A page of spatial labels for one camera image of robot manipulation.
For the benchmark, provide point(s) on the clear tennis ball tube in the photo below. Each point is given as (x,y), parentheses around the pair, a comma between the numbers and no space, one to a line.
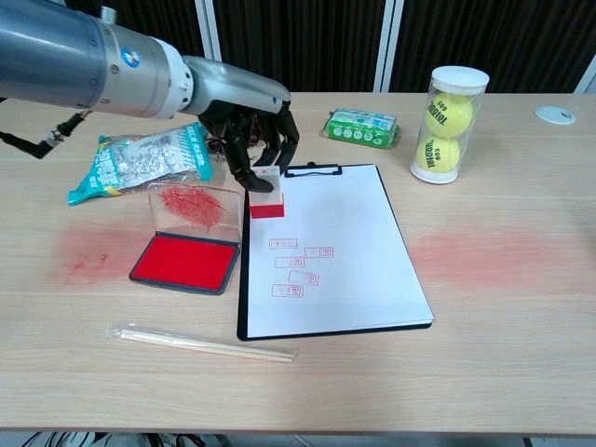
(458,77)

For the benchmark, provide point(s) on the red ink pad clear lid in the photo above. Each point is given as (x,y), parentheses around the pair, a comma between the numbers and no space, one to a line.
(181,261)

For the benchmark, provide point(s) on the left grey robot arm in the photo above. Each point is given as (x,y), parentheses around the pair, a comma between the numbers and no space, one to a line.
(70,60)

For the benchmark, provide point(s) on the white partition post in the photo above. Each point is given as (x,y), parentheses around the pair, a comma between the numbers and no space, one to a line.
(207,28)
(587,81)
(388,46)

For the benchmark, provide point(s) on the green tissue pack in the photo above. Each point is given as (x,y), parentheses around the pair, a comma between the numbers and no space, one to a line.
(361,128)

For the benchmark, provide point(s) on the teal snack bag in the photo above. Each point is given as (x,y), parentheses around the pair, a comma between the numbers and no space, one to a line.
(139,163)

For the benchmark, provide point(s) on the yellow tennis ball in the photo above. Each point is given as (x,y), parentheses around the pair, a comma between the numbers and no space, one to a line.
(449,114)
(437,156)

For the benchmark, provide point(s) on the black clipboard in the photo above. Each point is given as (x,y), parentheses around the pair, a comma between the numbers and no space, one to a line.
(314,170)

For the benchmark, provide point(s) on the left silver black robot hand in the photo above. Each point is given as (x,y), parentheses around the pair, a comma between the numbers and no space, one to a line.
(233,88)

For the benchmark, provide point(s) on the small red-white stamp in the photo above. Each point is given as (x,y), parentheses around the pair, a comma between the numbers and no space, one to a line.
(266,210)

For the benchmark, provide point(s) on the wrapped wooden chopsticks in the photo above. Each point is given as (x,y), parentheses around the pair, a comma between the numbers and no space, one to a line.
(205,345)

